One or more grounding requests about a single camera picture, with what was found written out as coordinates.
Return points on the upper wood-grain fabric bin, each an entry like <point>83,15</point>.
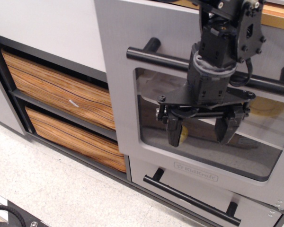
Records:
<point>74,96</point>

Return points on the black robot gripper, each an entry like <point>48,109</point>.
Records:
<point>205,94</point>

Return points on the yellow toy lemon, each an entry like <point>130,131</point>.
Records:
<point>183,135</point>

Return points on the grey lower drawer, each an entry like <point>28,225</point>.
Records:
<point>251,213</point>

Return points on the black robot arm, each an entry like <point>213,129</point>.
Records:
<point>219,65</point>

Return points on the black oven door handle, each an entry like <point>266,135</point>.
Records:
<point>148,54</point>

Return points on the grey oven rack tray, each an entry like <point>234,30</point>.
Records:
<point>267,130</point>

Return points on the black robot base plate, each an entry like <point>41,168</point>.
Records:
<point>30,220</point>

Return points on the grey toy oven door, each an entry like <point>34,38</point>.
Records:
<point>248,168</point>

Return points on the lower wood-grain fabric bin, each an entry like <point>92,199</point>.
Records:
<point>96,147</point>

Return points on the grey toy kitchen cabinet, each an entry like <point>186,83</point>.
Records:
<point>63,34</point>

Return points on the yellow round toy plate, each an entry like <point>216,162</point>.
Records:
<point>261,106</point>

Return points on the black drawer handle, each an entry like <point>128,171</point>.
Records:
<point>227,216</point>

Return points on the wood-grain fabric bin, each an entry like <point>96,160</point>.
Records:
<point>74,96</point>
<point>96,147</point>

